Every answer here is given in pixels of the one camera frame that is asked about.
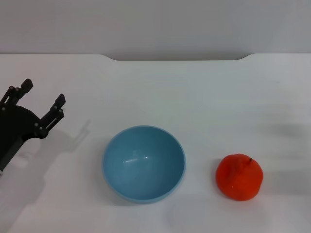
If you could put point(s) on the blue ceramic bowl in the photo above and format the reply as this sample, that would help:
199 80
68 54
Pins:
143 165

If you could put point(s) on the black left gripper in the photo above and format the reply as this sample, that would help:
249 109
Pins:
17 126

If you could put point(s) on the orange toy fruit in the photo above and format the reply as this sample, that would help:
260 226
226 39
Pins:
239 180

